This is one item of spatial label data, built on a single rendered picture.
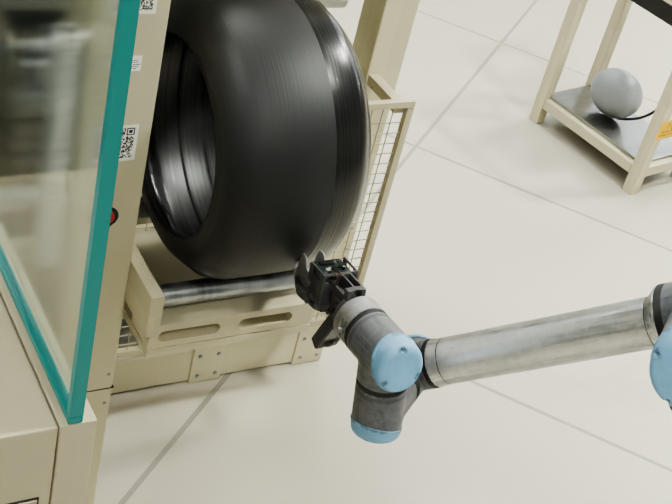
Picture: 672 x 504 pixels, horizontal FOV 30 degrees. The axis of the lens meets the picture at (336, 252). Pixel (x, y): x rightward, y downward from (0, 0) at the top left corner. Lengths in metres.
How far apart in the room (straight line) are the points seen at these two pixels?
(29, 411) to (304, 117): 0.81
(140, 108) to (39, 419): 0.77
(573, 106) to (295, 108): 3.21
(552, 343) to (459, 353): 0.18
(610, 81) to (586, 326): 3.18
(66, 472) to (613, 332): 0.90
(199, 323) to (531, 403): 1.65
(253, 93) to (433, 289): 2.11
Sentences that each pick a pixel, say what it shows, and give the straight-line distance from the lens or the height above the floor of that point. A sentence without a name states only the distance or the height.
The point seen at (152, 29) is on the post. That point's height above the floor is 1.44.
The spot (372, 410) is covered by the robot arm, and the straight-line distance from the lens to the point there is 2.15.
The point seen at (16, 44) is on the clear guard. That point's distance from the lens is 1.67.
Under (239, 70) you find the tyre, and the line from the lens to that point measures 2.18.
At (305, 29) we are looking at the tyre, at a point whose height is 1.43.
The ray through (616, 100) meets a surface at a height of 0.25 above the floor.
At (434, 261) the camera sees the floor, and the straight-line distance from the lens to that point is 4.31.
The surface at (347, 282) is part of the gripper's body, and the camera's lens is 2.21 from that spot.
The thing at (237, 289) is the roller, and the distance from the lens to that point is 2.46.
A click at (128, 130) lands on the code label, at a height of 1.25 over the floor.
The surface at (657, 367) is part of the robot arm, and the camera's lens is 1.90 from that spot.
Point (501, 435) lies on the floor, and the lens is 3.72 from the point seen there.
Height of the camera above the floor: 2.41
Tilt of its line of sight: 35 degrees down
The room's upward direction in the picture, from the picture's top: 15 degrees clockwise
